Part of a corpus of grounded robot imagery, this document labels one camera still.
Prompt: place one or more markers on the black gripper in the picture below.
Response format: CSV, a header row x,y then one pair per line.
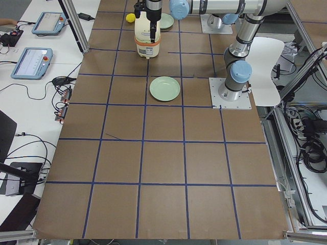
x,y
153,15

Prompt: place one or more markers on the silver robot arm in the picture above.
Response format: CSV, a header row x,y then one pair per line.
x,y
238,70
254,10

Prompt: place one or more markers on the green plate near yellow toy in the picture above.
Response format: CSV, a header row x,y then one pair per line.
x,y
166,21

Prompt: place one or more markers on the yellow toy pepper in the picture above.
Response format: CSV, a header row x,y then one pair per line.
x,y
130,18

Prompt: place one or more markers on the green plate far from toy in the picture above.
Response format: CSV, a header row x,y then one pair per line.
x,y
164,88

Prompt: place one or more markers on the black power brick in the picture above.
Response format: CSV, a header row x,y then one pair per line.
x,y
84,16

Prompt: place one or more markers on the far teach pendant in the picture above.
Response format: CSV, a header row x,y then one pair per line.
x,y
49,23

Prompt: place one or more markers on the teach pendant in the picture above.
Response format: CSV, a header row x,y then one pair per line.
x,y
32,64
49,23

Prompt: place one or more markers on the white chair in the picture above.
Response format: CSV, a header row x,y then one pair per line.
x,y
263,55

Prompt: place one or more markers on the near teach pendant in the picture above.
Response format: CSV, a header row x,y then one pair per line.
x,y
32,64

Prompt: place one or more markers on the white rice cooker orange handle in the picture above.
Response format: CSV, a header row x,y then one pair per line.
x,y
144,46

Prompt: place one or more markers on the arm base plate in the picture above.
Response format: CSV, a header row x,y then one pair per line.
x,y
217,23
222,98

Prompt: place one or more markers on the aluminium frame left post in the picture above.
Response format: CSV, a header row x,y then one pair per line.
x,y
72,18

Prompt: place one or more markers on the black camera stand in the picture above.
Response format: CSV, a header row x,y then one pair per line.
x,y
22,176

